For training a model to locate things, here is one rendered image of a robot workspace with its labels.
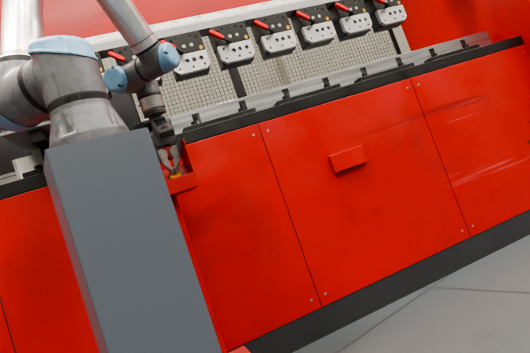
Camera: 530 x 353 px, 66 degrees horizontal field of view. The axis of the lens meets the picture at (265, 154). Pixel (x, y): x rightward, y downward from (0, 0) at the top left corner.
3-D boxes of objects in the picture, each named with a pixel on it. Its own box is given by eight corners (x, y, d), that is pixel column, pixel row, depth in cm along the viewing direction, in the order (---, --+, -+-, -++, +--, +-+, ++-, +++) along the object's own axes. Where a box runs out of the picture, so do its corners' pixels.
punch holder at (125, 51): (125, 87, 155) (112, 47, 156) (126, 94, 163) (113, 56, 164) (163, 78, 160) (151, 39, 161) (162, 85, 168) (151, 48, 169)
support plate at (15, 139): (0, 136, 120) (-1, 133, 120) (26, 151, 145) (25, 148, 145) (64, 120, 126) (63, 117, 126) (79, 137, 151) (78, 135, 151)
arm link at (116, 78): (125, 55, 112) (150, 59, 122) (96, 72, 116) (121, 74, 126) (136, 81, 112) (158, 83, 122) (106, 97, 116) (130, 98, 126)
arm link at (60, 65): (76, 87, 73) (54, 19, 74) (26, 115, 78) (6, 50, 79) (121, 94, 85) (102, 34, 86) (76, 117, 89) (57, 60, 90)
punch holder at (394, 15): (382, 25, 191) (370, -7, 192) (373, 33, 199) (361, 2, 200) (408, 19, 196) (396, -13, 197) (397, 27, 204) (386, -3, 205)
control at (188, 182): (132, 207, 116) (113, 147, 117) (133, 209, 131) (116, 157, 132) (199, 185, 122) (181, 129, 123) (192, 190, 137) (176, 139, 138)
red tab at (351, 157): (335, 172, 159) (330, 156, 159) (334, 173, 161) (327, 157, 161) (367, 161, 163) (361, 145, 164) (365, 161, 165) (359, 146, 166)
